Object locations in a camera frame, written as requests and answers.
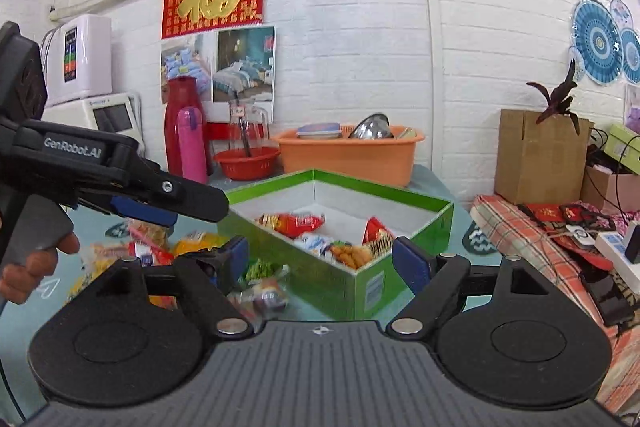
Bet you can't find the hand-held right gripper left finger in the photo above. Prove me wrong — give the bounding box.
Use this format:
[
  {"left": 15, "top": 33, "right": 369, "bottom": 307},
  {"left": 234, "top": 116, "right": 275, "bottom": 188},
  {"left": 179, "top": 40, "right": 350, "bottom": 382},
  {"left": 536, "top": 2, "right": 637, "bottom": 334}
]
[{"left": 92, "top": 236, "right": 254, "bottom": 340}]

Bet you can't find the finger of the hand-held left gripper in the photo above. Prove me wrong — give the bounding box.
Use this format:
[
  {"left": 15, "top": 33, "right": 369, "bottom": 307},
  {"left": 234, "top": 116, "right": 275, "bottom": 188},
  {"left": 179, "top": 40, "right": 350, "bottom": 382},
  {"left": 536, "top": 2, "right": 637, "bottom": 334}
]
[
  {"left": 77, "top": 196, "right": 179, "bottom": 229},
  {"left": 117, "top": 159, "right": 230, "bottom": 223}
]

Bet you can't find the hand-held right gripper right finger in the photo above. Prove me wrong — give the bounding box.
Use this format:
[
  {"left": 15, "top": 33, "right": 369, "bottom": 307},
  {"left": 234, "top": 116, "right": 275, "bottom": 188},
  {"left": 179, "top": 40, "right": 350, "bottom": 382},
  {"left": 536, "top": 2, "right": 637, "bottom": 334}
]
[{"left": 387, "top": 237, "right": 553, "bottom": 340}]

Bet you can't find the pile of assorted snack packets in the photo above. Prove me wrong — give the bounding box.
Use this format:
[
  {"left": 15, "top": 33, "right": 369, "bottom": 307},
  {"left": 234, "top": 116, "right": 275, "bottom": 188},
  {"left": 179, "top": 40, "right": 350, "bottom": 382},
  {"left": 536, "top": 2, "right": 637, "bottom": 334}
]
[
  {"left": 75, "top": 219, "right": 291, "bottom": 315},
  {"left": 255, "top": 211, "right": 398, "bottom": 271}
]

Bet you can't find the green cardboard box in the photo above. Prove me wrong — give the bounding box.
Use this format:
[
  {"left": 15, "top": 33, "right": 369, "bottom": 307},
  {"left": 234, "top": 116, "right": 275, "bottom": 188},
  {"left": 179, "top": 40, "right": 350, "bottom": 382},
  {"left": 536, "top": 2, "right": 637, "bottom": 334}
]
[{"left": 216, "top": 168, "right": 455, "bottom": 322}]

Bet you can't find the person's left hand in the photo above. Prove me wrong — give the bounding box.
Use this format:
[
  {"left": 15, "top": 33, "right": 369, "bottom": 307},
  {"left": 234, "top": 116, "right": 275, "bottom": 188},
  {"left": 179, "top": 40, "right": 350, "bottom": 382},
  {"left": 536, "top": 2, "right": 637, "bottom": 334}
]
[{"left": 0, "top": 232, "right": 81, "bottom": 305}]

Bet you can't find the white appliance with screen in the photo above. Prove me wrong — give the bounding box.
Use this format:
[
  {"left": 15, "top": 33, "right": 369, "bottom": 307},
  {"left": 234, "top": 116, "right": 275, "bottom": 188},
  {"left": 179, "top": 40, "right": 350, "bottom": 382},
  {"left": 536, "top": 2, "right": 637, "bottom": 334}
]
[{"left": 45, "top": 92, "right": 146, "bottom": 155}]

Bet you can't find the pink bottle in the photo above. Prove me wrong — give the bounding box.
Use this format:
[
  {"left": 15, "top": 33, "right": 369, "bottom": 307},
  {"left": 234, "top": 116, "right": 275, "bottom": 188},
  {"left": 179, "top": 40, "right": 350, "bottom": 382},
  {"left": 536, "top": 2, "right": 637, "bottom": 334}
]
[{"left": 177, "top": 106, "right": 210, "bottom": 185}]

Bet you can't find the red plastic basket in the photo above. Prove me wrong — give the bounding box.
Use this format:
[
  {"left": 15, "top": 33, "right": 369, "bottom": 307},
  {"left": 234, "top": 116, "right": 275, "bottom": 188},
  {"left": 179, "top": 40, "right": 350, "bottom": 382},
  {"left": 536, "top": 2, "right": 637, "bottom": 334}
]
[{"left": 214, "top": 147, "right": 281, "bottom": 181}]

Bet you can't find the red thermos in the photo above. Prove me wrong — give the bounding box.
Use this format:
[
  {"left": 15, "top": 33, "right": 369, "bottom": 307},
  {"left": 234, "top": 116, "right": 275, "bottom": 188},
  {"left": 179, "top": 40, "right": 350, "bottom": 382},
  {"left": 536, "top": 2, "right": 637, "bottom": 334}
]
[{"left": 164, "top": 77, "right": 213, "bottom": 178}]

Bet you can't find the red plastic tray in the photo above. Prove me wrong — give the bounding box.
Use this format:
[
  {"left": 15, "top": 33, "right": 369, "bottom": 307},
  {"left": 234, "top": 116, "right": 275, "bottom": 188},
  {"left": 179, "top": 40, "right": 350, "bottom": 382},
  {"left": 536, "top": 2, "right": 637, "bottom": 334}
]
[{"left": 206, "top": 122, "right": 236, "bottom": 142}]

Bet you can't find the glass pitcher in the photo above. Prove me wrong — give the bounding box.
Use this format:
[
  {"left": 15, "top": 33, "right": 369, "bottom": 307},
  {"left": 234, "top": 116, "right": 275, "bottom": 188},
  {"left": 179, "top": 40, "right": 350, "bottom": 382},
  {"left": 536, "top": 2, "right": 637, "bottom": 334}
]
[{"left": 229, "top": 103, "right": 271, "bottom": 158}]

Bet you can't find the white water purifier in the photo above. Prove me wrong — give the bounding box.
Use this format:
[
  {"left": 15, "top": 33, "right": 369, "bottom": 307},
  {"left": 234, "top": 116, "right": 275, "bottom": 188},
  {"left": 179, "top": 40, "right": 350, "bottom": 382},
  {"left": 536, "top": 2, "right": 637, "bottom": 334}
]
[{"left": 45, "top": 14, "right": 113, "bottom": 108}]

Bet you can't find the plaid cloth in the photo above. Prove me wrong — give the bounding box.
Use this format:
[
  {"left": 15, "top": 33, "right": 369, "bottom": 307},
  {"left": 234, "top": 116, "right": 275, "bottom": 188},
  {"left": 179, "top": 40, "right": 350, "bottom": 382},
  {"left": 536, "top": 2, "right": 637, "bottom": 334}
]
[{"left": 470, "top": 194, "right": 640, "bottom": 413}]

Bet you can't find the orange plastic basin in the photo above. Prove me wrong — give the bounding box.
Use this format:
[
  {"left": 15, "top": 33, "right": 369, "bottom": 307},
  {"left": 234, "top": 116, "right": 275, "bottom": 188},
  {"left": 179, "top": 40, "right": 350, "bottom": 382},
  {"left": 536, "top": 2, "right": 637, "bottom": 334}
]
[{"left": 272, "top": 125, "right": 426, "bottom": 188}]

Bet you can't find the bedding poster with blue quilt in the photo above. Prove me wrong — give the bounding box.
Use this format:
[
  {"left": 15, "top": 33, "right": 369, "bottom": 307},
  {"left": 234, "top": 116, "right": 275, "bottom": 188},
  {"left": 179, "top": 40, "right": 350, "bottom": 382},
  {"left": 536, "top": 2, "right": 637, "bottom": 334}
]
[{"left": 160, "top": 34, "right": 218, "bottom": 104}]

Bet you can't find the metal bowl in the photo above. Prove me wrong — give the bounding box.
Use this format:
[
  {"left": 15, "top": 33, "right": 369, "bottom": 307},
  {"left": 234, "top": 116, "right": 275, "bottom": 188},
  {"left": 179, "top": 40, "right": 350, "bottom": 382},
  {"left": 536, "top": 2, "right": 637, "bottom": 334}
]
[{"left": 347, "top": 113, "right": 396, "bottom": 140}]

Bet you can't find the blue plate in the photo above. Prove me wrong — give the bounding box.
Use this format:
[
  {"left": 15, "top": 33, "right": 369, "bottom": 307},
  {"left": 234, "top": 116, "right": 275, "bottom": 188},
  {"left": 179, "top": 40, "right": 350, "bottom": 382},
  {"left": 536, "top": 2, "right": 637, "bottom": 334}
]
[{"left": 296, "top": 123, "right": 343, "bottom": 139}]

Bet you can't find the red embroidered cloth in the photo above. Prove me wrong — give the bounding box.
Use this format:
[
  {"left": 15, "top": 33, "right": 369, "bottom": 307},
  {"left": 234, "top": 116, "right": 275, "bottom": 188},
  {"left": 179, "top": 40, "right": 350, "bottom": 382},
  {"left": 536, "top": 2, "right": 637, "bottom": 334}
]
[{"left": 517, "top": 202, "right": 617, "bottom": 272}]

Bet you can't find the bedding poster with teal room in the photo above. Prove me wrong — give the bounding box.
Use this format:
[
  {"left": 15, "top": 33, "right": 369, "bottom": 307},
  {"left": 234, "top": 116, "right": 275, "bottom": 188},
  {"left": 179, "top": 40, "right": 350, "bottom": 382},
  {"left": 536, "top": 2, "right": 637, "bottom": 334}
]
[{"left": 212, "top": 25, "right": 277, "bottom": 112}]

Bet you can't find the brown cardboard box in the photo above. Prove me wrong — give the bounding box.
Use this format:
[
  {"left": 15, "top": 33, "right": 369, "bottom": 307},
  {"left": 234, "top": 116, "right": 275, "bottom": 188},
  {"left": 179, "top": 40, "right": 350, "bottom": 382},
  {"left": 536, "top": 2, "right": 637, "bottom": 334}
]
[{"left": 495, "top": 109, "right": 596, "bottom": 205}]

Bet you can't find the small white device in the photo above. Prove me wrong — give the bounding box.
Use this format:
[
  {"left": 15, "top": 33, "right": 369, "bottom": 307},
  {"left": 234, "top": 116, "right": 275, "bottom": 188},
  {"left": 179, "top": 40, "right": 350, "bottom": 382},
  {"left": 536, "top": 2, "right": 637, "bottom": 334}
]
[{"left": 566, "top": 224, "right": 599, "bottom": 248}]

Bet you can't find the teal printed tablecloth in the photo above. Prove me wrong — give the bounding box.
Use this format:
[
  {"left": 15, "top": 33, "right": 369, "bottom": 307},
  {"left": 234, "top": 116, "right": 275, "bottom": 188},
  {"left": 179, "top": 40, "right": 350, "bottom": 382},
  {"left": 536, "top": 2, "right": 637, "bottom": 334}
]
[{"left": 0, "top": 164, "right": 498, "bottom": 410}]

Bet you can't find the black pouch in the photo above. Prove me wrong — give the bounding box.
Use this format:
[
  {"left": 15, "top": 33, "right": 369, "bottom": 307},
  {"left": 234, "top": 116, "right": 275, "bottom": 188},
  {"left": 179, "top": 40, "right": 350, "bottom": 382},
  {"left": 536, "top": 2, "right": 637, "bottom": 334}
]
[{"left": 580, "top": 274, "right": 636, "bottom": 328}]

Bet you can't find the white power strip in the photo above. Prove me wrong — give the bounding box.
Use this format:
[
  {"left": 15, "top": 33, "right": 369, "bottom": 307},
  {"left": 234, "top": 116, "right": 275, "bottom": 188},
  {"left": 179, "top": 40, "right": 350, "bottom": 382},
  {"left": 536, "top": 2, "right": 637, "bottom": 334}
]
[{"left": 595, "top": 219, "right": 640, "bottom": 278}]

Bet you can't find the small open cardboard box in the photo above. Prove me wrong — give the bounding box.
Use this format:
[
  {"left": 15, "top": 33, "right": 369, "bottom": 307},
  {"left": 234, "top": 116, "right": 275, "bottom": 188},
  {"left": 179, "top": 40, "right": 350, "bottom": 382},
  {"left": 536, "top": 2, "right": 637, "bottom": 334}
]
[{"left": 582, "top": 164, "right": 640, "bottom": 212}]

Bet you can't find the purple leafed plant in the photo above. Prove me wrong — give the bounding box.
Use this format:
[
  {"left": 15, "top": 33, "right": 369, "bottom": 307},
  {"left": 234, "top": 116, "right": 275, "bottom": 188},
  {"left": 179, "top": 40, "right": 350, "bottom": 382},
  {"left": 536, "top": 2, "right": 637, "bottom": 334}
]
[{"left": 526, "top": 59, "right": 581, "bottom": 135}]

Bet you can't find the black power adapter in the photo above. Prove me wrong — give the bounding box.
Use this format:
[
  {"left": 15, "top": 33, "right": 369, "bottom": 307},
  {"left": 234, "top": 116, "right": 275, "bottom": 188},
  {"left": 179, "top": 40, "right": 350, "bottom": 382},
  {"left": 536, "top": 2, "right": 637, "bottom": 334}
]
[{"left": 625, "top": 224, "right": 640, "bottom": 264}]

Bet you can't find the light green box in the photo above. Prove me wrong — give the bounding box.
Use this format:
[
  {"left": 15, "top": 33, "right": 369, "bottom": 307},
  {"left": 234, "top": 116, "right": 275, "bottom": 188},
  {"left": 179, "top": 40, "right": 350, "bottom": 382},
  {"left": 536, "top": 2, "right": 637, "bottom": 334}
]
[{"left": 602, "top": 123, "right": 640, "bottom": 162}]

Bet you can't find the blue paper fan decoration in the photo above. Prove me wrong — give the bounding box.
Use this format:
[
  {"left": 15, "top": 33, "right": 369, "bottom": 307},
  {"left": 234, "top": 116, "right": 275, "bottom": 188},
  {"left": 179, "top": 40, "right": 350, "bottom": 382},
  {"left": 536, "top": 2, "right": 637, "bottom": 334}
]
[{"left": 570, "top": 0, "right": 640, "bottom": 86}]

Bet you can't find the purple wall picture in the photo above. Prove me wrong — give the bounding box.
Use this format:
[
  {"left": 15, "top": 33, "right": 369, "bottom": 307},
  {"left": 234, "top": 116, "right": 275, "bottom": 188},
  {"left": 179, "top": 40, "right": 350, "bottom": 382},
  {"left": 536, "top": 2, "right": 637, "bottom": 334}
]
[{"left": 624, "top": 84, "right": 640, "bottom": 135}]

